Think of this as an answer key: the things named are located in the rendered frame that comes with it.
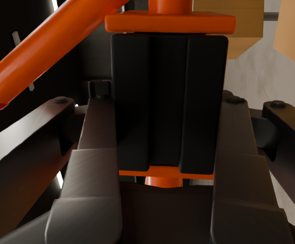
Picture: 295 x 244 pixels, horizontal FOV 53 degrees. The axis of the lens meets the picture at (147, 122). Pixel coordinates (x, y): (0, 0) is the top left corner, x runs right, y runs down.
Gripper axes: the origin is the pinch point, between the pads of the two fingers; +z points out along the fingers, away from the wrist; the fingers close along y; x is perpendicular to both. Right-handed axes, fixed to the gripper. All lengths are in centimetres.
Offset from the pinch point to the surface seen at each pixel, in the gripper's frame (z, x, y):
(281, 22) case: 19.8, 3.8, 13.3
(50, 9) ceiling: 715, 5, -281
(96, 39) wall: 875, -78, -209
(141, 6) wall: 844, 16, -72
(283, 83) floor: 262, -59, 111
